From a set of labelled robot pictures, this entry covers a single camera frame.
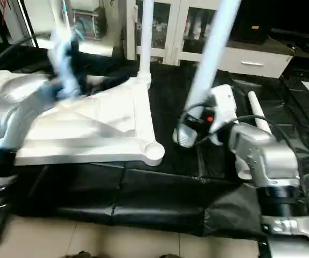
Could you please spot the white plastic table top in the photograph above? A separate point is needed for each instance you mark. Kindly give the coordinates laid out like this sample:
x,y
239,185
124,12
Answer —
x,y
106,118

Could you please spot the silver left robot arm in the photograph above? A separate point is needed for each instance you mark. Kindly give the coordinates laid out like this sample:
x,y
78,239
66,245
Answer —
x,y
4,118

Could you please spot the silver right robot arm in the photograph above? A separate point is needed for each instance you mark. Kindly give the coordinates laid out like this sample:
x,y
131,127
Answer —
x,y
262,156

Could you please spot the white drawer unit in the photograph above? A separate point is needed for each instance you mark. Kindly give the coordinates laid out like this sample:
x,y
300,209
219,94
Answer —
x,y
257,60

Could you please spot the black work surface mat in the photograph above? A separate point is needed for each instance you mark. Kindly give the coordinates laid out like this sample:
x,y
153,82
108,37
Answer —
x,y
144,199

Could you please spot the white glass door cabinet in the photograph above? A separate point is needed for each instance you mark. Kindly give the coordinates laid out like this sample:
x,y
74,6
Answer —
x,y
170,27

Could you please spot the black equipment box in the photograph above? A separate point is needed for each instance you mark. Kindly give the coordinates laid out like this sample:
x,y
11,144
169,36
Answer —
x,y
257,21

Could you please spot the colourful background box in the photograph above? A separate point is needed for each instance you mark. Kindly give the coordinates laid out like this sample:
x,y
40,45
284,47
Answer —
x,y
90,21

